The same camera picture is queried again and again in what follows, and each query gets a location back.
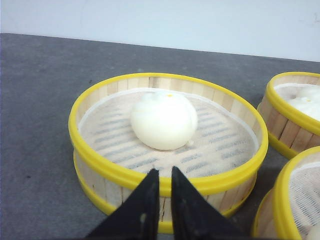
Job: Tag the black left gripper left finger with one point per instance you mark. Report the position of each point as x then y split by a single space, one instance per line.
137 218

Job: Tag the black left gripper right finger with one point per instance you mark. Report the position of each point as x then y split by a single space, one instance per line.
193 218

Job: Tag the bamboo steamer basket one bun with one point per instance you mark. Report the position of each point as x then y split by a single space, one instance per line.
108 185

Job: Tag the bamboo steamer basket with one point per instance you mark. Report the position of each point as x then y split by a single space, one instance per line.
289 130

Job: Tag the white mesh steamer liner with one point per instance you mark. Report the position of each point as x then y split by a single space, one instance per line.
222 141

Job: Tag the bamboo steamer basket three buns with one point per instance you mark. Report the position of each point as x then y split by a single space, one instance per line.
274 218

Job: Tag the white steamed bun single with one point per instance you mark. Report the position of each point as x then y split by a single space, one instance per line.
164 120

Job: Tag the white mesh liner near basket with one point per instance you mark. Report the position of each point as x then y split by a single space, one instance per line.
304 196

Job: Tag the white bun in far basket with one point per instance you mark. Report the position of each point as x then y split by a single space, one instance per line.
307 101

